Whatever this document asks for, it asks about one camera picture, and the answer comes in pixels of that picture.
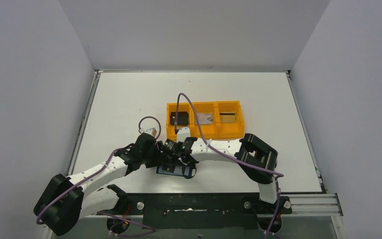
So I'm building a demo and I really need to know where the blue card holder wallet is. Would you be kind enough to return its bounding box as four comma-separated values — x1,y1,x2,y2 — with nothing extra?
156,165,196,179

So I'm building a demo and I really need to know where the black cards stack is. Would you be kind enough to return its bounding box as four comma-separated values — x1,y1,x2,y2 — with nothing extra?
170,112,189,126

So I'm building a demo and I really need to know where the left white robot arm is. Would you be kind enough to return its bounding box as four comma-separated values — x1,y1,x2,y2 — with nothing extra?
33,133,162,236

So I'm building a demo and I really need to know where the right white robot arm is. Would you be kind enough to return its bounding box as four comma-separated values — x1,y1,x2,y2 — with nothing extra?
158,133,291,215

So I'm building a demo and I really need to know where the silver card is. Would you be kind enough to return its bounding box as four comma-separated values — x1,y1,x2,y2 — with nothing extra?
195,113,213,125

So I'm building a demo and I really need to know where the orange three-compartment tray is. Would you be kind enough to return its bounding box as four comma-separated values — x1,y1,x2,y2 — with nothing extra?
166,101,245,141

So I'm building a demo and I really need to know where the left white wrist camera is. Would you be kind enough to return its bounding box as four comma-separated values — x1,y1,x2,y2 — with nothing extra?
139,127,158,137

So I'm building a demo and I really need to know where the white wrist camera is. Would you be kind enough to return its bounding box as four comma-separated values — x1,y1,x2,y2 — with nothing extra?
176,126,191,142
139,127,158,137

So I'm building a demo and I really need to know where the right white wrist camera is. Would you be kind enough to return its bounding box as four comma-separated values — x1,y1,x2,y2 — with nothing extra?
176,126,191,142

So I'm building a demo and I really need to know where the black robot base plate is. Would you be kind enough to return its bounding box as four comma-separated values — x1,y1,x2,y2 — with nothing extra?
103,193,292,233

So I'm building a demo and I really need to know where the aluminium frame rail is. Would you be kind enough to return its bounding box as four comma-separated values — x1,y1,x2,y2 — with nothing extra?
51,194,343,219

